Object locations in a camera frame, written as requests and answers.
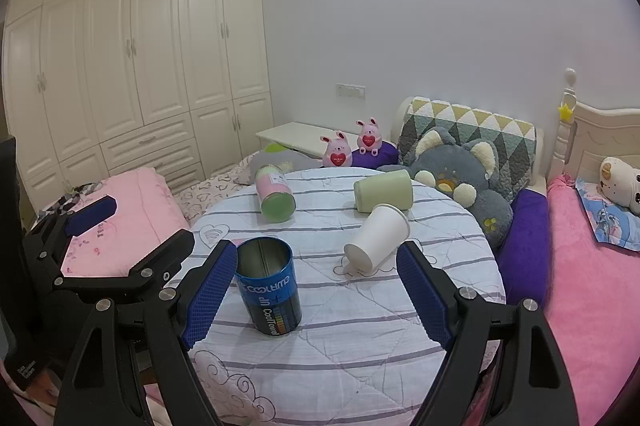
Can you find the pale green cup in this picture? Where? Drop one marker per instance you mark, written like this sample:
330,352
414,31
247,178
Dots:
385,191

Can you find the grey cat plush toy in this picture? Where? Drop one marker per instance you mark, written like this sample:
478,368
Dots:
465,171

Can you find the white wall sockets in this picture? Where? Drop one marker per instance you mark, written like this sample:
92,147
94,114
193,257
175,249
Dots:
351,90

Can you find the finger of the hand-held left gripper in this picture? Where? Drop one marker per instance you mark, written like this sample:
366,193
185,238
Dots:
92,213
162,253

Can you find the large purple cushion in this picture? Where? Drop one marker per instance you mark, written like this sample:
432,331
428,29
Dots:
525,246

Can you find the yellow star decoration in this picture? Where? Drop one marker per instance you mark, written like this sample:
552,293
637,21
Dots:
565,111

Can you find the light pink quilt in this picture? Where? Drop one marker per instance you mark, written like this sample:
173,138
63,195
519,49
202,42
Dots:
145,211

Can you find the pink and green cup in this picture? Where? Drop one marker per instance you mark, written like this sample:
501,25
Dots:
274,193

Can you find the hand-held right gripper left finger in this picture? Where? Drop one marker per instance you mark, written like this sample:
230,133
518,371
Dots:
210,301

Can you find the small purple cushion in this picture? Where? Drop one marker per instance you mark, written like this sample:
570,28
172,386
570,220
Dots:
387,155

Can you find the blue metal tin can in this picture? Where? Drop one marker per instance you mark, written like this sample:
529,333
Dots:
272,301

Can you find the black white checkered cloth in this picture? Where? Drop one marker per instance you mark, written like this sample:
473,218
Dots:
75,196

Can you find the cream wardrobe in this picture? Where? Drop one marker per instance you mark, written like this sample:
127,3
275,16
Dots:
150,55

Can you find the white paper cup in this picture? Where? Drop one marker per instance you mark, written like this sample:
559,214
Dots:
375,241

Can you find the cream bed headboard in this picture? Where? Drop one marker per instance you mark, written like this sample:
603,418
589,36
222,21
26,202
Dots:
600,130

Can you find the white plush toy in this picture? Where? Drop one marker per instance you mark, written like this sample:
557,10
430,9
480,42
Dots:
620,186

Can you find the heart print bed sheet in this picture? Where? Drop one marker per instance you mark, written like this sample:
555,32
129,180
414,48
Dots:
215,191

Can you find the blue printed pillow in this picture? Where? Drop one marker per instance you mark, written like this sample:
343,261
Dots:
605,221

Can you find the pink bunny plush toy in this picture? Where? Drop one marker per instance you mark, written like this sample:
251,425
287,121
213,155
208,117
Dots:
337,153
370,139

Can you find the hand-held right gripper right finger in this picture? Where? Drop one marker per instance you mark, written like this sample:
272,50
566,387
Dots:
425,301

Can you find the bright pink fleece blanket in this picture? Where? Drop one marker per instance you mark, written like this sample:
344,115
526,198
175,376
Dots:
595,316

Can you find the triangle pattern quilted cover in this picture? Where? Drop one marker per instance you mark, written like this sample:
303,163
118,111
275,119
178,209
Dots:
505,130

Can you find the cream nightstand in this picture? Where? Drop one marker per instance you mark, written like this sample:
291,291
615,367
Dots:
295,133

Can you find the striped white quilt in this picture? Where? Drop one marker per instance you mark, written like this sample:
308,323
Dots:
345,346

